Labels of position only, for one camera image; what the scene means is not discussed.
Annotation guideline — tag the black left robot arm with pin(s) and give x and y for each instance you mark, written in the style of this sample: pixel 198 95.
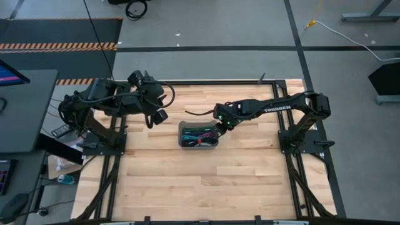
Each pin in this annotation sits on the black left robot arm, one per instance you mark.
pixel 103 90

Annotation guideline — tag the black table clamp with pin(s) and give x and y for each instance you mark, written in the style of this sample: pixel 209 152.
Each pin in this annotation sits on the black table clamp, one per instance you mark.
pixel 258 219
pixel 147 220
pixel 261 79

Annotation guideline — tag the black box on grey stand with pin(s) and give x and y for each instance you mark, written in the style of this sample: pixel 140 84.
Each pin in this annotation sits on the black box on grey stand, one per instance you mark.
pixel 386 79

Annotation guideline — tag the white metal bracket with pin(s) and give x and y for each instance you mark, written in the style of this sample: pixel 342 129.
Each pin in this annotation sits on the white metal bracket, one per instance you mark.
pixel 118 223
pixel 290 222

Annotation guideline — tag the black hazard striped floor mat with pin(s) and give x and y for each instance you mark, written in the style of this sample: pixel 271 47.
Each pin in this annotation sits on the black hazard striped floor mat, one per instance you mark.
pixel 62 31

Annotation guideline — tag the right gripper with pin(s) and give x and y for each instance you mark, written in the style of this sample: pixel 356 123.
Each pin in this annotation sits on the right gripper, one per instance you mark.
pixel 228 112

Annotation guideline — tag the black computer desk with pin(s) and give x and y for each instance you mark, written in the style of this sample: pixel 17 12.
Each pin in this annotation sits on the black computer desk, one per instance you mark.
pixel 25 175

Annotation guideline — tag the grey desk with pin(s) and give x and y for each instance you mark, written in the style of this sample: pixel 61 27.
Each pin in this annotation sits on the grey desk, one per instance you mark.
pixel 28 109

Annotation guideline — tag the computer monitor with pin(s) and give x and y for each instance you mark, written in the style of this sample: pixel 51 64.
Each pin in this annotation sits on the computer monitor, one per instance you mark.
pixel 9 76

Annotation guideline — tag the translucent grey plastic bin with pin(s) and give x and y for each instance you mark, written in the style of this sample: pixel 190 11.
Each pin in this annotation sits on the translucent grey plastic bin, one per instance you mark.
pixel 197 122

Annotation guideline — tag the blue water bottle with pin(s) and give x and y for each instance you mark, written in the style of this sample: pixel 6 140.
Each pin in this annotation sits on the blue water bottle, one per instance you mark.
pixel 67 179

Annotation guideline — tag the black keyboard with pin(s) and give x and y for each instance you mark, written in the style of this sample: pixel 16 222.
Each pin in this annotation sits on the black keyboard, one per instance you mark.
pixel 6 176

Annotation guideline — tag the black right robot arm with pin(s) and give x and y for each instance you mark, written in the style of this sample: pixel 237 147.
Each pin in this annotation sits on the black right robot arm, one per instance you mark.
pixel 281 107

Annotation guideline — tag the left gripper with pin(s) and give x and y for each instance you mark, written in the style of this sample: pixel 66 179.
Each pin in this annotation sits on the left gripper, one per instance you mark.
pixel 142 93

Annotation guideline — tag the black computer mouse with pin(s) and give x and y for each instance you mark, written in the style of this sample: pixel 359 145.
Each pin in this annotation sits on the black computer mouse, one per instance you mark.
pixel 14 206

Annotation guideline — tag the black remote control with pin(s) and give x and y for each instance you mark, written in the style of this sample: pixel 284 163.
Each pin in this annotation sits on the black remote control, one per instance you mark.
pixel 61 131

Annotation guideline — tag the grey table leg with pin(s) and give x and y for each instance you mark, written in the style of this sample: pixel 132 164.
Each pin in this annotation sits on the grey table leg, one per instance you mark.
pixel 368 16

